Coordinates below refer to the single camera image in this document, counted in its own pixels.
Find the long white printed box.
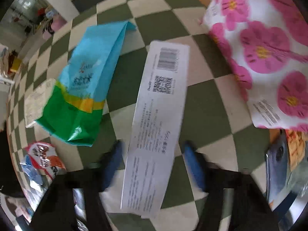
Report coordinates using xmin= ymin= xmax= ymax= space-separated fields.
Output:
xmin=121 ymin=41 xmax=190 ymax=218

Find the red white snack bag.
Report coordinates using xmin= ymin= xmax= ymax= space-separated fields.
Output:
xmin=20 ymin=142 xmax=66 ymax=185

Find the green white checkered tablecloth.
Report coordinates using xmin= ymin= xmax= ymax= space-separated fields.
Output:
xmin=7 ymin=0 xmax=269 ymax=230

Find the blue green snack bag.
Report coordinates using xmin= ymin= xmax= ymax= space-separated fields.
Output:
xmin=37 ymin=20 xmax=136 ymax=146

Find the white tissue packet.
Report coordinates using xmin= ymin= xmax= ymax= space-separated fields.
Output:
xmin=24 ymin=78 xmax=56 ymax=128

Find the pink flower tissue pack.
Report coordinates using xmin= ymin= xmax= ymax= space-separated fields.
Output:
xmin=203 ymin=0 xmax=307 ymax=132

